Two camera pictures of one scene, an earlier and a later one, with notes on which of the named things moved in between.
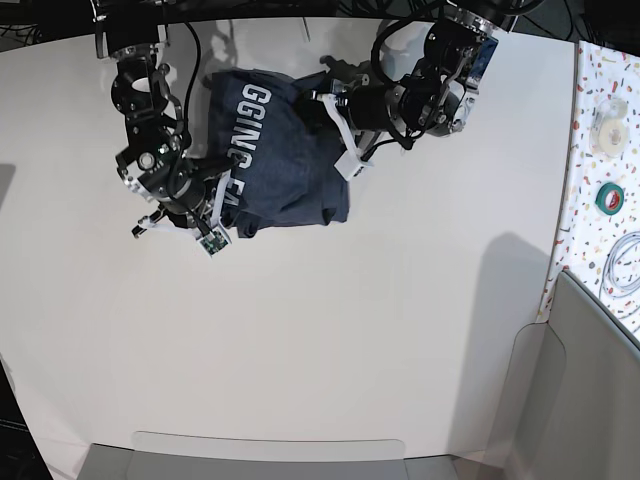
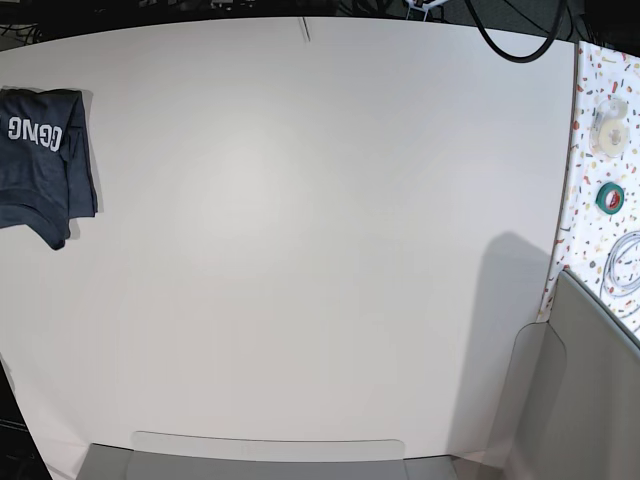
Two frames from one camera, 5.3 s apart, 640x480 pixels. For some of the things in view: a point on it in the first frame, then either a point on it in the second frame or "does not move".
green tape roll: (610, 198) does not move
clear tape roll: (608, 130) does not move
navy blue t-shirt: (283, 166) → (45, 162)
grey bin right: (575, 394) does not move
